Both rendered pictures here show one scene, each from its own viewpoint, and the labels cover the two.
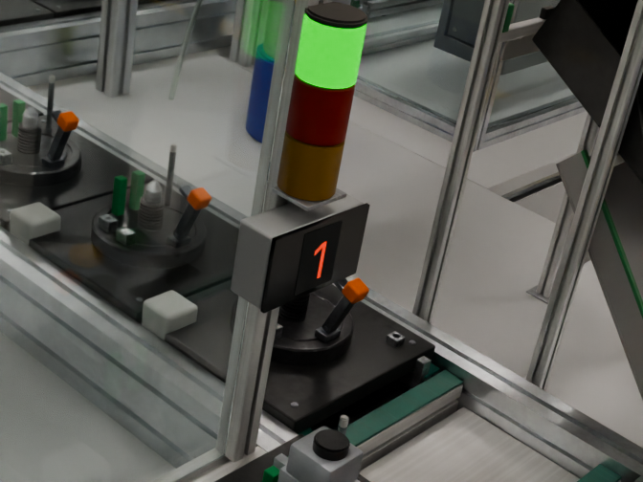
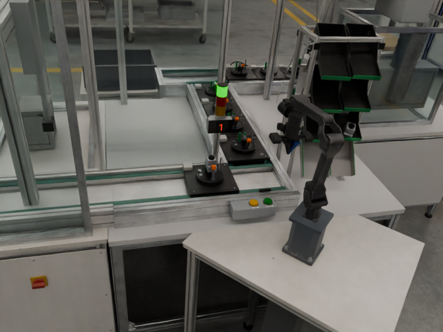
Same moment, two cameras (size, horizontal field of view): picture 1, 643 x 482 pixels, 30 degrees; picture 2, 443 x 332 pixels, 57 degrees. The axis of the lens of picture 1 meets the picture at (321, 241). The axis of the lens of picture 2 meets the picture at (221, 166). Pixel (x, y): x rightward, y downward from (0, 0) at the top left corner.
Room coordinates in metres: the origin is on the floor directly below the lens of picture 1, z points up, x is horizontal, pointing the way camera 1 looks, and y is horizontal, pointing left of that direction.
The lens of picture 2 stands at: (-0.50, -1.06, 2.17)
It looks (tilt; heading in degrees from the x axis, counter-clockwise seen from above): 34 degrees down; 36
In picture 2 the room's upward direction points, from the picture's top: 5 degrees clockwise
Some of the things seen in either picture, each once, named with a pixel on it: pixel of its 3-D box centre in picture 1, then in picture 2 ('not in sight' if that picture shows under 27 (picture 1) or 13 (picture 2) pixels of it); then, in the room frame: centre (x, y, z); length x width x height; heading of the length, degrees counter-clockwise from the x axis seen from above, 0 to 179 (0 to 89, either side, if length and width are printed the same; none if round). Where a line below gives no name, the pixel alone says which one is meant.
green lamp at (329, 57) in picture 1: (330, 48); (222, 90); (0.91, 0.02, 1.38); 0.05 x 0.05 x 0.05
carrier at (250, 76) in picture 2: not in sight; (239, 67); (2.02, 0.71, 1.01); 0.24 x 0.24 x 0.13; 53
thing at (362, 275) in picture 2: not in sight; (306, 245); (0.85, -0.59, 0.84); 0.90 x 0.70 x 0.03; 96
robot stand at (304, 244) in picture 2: not in sight; (307, 232); (0.80, -0.59, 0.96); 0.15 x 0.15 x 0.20; 6
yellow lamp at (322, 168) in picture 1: (310, 161); (220, 109); (0.91, 0.02, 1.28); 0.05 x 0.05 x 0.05
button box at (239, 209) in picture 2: not in sight; (252, 208); (0.80, -0.31, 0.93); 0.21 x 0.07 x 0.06; 143
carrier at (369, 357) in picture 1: (295, 297); (244, 141); (1.15, 0.02, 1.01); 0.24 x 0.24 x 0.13; 53
